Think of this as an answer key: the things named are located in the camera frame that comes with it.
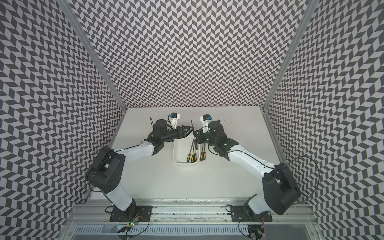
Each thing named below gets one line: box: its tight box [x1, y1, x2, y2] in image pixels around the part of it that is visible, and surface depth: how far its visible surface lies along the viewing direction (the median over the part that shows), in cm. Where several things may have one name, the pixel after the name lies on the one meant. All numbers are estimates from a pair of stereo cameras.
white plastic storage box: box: [172, 136, 200, 165], surface depth 95 cm
